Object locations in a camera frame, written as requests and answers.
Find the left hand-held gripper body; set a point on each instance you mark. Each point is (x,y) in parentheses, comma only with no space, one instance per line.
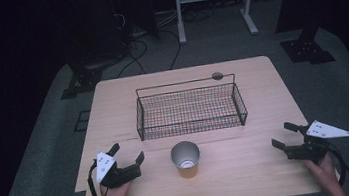
(123,175)

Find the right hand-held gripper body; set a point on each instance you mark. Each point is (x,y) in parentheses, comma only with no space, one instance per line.
(310,150)

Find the orange paper cup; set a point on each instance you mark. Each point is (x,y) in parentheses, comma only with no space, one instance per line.
(186,163)

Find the person's right hand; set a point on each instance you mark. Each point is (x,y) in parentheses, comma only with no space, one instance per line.
(326,171)

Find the black tape square outline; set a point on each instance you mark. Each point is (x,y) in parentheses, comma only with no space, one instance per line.
(78,121)

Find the black stand base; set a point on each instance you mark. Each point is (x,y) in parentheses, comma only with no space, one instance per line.
(306,50)
(84,79)

